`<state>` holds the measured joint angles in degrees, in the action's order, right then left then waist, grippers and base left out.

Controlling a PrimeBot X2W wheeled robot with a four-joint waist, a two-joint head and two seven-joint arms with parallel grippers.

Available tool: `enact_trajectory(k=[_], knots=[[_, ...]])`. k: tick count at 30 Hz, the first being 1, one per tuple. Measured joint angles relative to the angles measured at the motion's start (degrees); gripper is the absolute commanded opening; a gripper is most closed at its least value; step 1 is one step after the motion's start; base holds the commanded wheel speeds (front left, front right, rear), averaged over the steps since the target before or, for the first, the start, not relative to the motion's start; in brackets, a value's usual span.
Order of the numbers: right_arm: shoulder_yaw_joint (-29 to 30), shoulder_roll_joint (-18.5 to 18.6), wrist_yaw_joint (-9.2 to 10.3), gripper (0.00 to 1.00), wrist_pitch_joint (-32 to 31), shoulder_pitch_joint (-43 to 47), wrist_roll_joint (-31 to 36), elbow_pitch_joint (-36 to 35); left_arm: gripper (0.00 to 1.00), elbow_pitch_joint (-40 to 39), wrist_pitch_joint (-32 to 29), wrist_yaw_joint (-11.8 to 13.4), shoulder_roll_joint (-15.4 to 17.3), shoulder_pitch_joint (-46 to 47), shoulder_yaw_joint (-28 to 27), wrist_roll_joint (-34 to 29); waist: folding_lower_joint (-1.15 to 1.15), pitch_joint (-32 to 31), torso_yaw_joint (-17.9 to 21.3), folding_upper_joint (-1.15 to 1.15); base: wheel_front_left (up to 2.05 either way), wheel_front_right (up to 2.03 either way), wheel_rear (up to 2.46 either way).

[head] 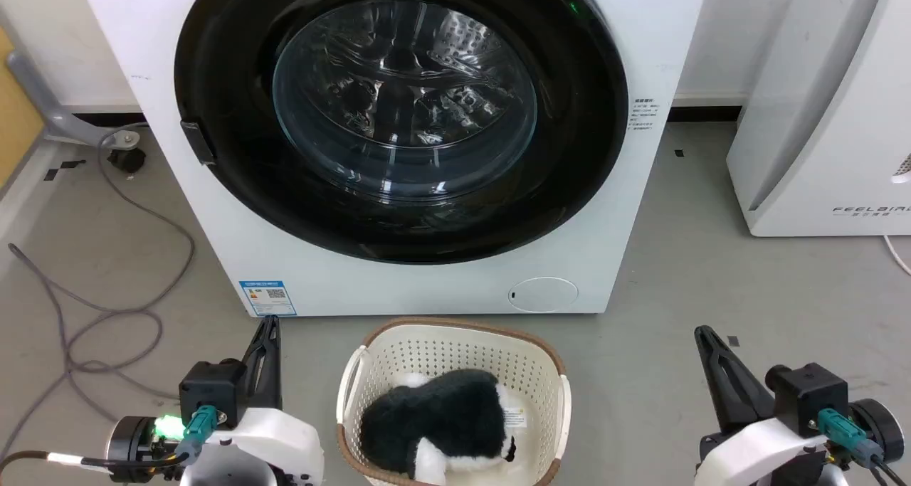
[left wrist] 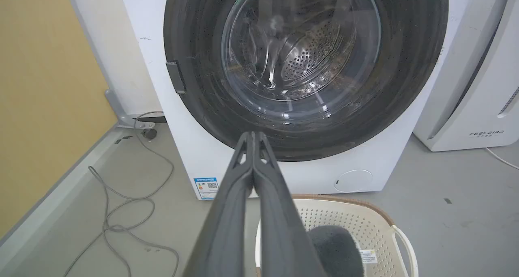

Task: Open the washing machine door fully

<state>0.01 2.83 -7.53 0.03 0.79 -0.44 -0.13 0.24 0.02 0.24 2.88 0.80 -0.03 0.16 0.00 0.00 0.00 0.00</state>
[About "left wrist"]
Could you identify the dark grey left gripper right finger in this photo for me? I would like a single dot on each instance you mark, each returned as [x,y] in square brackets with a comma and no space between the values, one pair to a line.
[275,216]

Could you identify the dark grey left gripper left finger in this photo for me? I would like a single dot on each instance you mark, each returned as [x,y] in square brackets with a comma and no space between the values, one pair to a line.
[227,212]

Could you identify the dark round washer door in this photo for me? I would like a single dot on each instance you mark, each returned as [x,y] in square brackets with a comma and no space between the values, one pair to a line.
[202,90]

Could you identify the white front-load washing machine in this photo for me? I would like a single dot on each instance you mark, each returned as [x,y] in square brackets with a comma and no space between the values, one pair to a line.
[162,66]

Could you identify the blue energy label sticker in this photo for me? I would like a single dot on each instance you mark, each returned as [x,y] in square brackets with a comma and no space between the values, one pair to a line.
[206,187]

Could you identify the dark grey plush item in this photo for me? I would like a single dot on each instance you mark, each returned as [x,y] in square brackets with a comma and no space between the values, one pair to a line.
[336,250]

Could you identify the white perforated laundry basket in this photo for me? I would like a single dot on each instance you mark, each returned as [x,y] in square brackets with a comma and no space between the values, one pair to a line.
[365,224]

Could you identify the grey metal partition foot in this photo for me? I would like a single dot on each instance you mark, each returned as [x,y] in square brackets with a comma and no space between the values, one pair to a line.
[125,114]

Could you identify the white feelbird air appliance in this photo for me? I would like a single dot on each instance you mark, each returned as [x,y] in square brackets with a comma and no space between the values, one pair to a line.
[474,86]

